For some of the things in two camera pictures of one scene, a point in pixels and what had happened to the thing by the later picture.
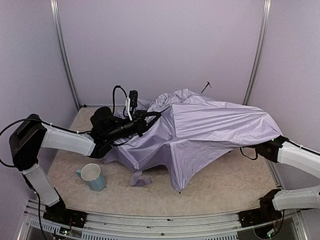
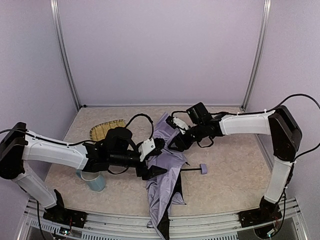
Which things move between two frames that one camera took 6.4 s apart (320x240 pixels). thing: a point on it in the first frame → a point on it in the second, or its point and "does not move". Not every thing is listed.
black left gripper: x=141 y=122 → x=144 y=167
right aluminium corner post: x=261 y=40 does not move
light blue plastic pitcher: x=90 y=173 does not move
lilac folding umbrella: x=189 y=131 → x=162 y=190
